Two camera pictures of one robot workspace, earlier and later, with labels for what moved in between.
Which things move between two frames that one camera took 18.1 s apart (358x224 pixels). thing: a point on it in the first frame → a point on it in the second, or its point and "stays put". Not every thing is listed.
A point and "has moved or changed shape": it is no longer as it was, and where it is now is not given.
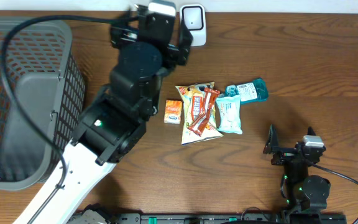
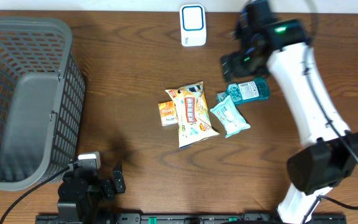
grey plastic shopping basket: [14, 153] stays put
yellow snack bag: [212, 130] has moved or changed shape
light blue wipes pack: [230, 114] has moved or changed shape
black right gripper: [284, 154] → [234, 73]
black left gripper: [173, 58] → [119, 178]
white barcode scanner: [194, 15] stays put
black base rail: [303, 218] stays put
